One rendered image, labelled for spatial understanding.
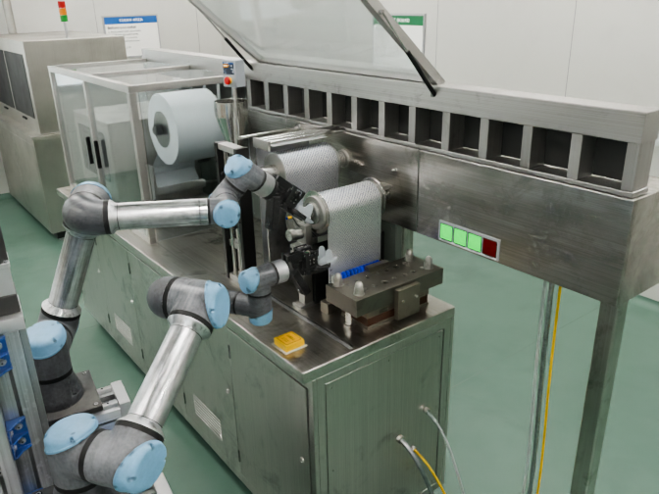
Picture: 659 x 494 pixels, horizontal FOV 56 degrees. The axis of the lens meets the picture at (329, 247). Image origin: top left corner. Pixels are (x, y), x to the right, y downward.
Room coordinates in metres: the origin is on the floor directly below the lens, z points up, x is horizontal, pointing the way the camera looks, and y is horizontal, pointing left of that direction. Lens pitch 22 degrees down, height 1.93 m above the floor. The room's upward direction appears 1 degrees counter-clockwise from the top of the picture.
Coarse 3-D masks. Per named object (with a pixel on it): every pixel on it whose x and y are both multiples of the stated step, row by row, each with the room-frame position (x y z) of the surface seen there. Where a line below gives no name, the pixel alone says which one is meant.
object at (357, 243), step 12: (336, 228) 1.95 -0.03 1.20; (348, 228) 1.98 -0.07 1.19; (360, 228) 2.02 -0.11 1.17; (372, 228) 2.05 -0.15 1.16; (336, 240) 1.95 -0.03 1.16; (348, 240) 1.98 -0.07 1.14; (360, 240) 2.02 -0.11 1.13; (372, 240) 2.05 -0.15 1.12; (336, 252) 1.95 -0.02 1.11; (348, 252) 1.98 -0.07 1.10; (360, 252) 2.02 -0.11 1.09; (372, 252) 2.05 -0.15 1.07; (336, 264) 1.95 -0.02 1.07; (348, 264) 1.98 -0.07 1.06; (360, 264) 2.02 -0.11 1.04
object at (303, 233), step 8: (304, 224) 1.98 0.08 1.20; (296, 232) 1.96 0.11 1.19; (304, 232) 1.97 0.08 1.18; (304, 240) 1.97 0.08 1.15; (312, 288) 1.99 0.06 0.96; (304, 296) 1.97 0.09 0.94; (312, 296) 1.99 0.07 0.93; (296, 304) 1.97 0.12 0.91; (304, 304) 1.96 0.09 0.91; (312, 304) 1.98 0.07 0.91
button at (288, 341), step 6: (282, 336) 1.72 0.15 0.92; (288, 336) 1.72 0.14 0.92; (294, 336) 1.72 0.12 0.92; (276, 342) 1.71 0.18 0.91; (282, 342) 1.68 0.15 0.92; (288, 342) 1.68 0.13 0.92; (294, 342) 1.68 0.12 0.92; (300, 342) 1.69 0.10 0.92; (282, 348) 1.68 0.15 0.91; (288, 348) 1.67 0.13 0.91; (294, 348) 1.68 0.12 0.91
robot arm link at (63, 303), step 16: (80, 192) 1.67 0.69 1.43; (96, 192) 1.70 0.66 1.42; (64, 224) 1.69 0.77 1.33; (64, 240) 1.71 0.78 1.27; (80, 240) 1.69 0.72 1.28; (64, 256) 1.69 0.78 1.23; (80, 256) 1.69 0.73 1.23; (64, 272) 1.68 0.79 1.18; (80, 272) 1.70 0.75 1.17; (64, 288) 1.68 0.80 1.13; (80, 288) 1.71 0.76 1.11; (48, 304) 1.68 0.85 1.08; (64, 304) 1.68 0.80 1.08; (48, 320) 1.66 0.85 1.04; (64, 320) 1.66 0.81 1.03
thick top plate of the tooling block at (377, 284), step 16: (368, 272) 1.96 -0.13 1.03; (384, 272) 1.96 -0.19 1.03; (400, 272) 1.96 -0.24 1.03; (416, 272) 1.95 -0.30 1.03; (432, 272) 1.96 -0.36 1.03; (336, 288) 1.84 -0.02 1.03; (352, 288) 1.84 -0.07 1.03; (368, 288) 1.84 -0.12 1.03; (384, 288) 1.83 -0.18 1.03; (336, 304) 1.83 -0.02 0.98; (352, 304) 1.76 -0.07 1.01; (368, 304) 1.78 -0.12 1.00; (384, 304) 1.82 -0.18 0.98
